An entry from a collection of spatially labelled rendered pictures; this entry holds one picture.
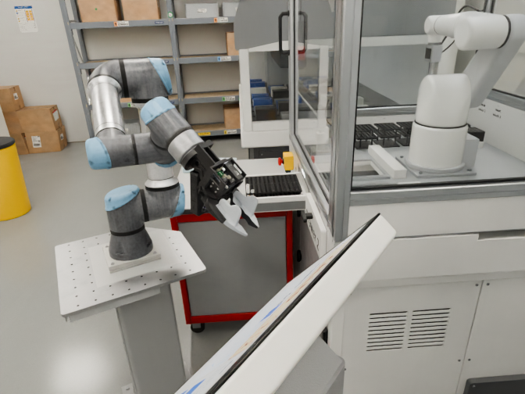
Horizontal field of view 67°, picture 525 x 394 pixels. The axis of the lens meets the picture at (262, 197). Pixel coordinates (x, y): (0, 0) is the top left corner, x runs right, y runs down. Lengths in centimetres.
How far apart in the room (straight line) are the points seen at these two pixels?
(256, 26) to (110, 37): 375
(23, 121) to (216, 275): 437
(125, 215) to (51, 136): 452
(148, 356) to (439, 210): 116
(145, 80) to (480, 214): 105
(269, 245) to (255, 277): 20
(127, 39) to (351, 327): 503
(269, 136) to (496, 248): 146
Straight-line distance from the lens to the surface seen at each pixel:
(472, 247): 130
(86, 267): 151
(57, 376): 229
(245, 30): 229
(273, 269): 197
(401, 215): 115
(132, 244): 142
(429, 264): 127
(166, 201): 138
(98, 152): 97
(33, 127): 590
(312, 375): 65
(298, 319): 50
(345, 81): 98
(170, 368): 175
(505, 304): 152
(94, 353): 232
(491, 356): 166
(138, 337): 160
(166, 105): 91
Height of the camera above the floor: 153
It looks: 25 degrees down
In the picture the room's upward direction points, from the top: 2 degrees counter-clockwise
